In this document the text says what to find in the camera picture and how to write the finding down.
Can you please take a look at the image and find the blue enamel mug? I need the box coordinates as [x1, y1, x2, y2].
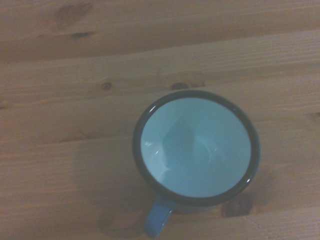
[131, 89, 261, 239]

